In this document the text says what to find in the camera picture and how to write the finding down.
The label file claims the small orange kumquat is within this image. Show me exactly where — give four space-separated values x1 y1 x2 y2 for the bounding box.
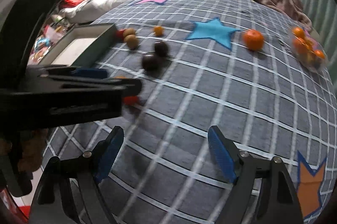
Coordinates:
153 26 164 37

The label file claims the dark plum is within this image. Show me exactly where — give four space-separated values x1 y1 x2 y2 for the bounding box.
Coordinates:
154 41 169 58
142 52 160 73

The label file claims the red cherry tomato right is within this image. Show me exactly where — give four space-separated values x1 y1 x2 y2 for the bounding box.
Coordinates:
123 96 139 106

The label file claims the brown kiwi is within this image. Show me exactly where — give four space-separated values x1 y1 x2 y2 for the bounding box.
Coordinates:
124 34 139 50
123 28 136 38

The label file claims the glass bowl of oranges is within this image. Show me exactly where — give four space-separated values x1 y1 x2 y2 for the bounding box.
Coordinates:
290 26 328 73

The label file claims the brown kiwi near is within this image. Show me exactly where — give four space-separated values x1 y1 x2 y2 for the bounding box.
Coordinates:
124 34 139 50

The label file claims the grey checked tablecloth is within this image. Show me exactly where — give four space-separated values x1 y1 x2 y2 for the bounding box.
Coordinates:
43 0 336 223

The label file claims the pile of snack bags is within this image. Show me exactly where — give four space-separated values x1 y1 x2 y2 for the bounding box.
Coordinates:
28 14 71 65

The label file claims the orange mandarin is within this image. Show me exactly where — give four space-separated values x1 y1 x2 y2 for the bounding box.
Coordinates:
243 29 265 51

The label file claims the red tomato by tray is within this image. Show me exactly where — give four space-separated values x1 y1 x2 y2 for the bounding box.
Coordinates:
116 29 124 41

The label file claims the brown kiwi far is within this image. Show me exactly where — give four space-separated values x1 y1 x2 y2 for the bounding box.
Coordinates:
123 28 136 38

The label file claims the large white tray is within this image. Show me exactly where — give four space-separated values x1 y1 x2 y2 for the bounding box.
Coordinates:
39 23 117 67

